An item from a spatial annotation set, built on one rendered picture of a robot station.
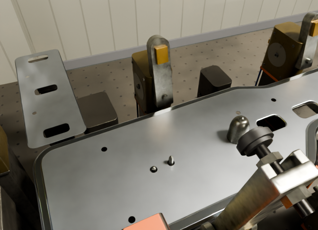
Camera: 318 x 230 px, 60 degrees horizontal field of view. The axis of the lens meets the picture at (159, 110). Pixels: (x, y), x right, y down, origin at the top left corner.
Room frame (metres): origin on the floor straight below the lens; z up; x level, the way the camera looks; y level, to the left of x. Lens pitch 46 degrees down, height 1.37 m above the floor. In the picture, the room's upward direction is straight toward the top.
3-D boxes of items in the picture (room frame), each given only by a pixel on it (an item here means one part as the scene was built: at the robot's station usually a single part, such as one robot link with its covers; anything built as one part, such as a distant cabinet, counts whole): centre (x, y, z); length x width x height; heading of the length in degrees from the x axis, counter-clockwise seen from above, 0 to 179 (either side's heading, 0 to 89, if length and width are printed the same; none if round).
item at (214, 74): (0.50, -0.12, 0.84); 0.10 x 0.05 x 0.29; 25
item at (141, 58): (0.47, 0.02, 0.87); 0.12 x 0.07 x 0.35; 25
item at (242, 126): (0.30, -0.13, 1.02); 0.03 x 0.03 x 0.07
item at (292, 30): (0.59, -0.31, 0.87); 0.12 x 0.07 x 0.35; 25
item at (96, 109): (0.40, 0.13, 0.84); 0.12 x 0.07 x 0.28; 25
